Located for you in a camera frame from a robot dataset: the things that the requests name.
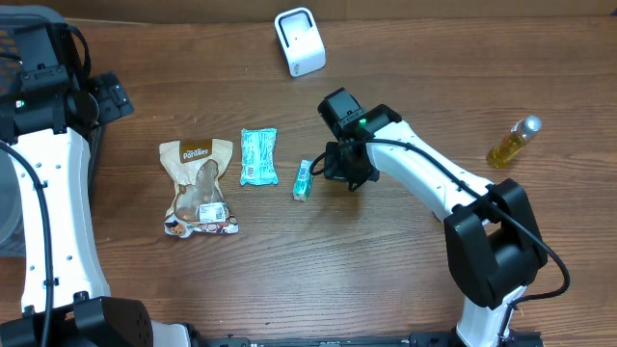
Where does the teal tissue pack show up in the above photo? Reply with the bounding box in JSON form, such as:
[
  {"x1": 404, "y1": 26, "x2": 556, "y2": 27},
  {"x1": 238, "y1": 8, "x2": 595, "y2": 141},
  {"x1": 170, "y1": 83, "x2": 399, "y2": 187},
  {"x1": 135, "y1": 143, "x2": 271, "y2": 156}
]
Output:
[{"x1": 240, "y1": 128, "x2": 279, "y2": 186}]

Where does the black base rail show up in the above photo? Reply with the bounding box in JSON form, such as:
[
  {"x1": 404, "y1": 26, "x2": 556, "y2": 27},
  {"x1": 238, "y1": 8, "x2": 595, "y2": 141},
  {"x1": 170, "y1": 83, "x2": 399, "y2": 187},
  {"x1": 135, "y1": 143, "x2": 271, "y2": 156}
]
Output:
[{"x1": 192, "y1": 330, "x2": 546, "y2": 347}]

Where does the small kleenex tissue pack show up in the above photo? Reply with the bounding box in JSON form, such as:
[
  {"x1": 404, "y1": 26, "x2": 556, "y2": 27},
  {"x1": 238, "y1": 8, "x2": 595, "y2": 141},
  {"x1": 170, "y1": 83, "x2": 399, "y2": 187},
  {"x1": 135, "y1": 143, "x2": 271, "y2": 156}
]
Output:
[{"x1": 292, "y1": 160, "x2": 313, "y2": 201}]

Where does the snack packet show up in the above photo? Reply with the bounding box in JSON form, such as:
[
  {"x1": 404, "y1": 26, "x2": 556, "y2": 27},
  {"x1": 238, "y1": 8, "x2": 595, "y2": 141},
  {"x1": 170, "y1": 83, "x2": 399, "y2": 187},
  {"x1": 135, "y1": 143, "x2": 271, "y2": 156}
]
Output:
[{"x1": 159, "y1": 139, "x2": 239, "y2": 238}]

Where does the yellow bottle silver cap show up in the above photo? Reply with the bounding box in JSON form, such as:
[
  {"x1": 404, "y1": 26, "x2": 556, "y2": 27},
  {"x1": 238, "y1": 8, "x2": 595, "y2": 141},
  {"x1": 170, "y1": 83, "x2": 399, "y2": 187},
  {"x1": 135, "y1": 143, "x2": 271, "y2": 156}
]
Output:
[{"x1": 486, "y1": 115, "x2": 543, "y2": 169}]

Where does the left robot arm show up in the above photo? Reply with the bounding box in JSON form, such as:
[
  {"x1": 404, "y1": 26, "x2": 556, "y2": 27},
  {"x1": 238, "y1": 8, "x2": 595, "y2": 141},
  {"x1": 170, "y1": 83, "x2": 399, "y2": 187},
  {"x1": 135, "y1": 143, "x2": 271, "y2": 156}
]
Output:
[{"x1": 1, "y1": 20, "x2": 201, "y2": 346}]

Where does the white barcode scanner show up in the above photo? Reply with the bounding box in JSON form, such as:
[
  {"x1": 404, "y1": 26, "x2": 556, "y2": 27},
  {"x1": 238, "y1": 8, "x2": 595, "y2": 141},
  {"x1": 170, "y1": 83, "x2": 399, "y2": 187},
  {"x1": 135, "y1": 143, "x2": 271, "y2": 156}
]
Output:
[{"x1": 274, "y1": 7, "x2": 326, "y2": 77}]

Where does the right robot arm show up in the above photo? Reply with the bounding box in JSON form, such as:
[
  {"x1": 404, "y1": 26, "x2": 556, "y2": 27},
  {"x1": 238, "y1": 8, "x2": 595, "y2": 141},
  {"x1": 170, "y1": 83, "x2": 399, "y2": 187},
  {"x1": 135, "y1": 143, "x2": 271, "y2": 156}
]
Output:
[{"x1": 317, "y1": 89, "x2": 549, "y2": 346}]

